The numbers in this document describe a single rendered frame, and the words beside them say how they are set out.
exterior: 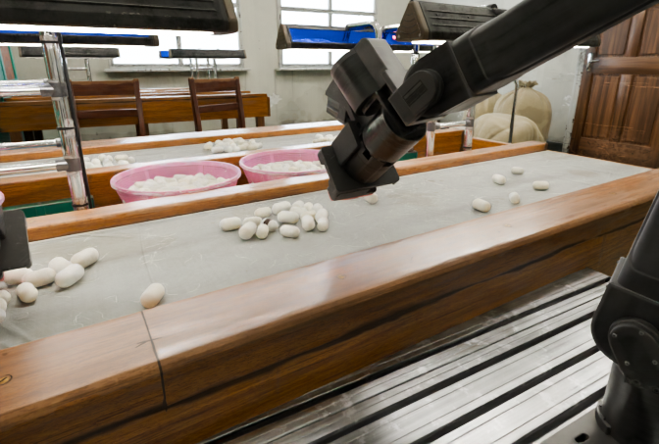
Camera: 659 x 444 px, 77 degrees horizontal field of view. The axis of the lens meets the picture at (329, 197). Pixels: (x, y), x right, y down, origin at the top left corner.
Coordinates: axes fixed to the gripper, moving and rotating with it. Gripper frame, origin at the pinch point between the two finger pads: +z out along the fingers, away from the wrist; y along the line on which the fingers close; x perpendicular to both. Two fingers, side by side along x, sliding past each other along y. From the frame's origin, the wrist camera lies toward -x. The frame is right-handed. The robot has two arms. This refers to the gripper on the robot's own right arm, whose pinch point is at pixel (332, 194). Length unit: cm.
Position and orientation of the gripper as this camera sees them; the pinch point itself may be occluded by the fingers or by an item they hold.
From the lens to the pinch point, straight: 62.0
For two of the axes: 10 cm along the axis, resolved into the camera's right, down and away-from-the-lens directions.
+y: -8.5, 1.6, -5.0
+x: 3.4, 8.9, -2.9
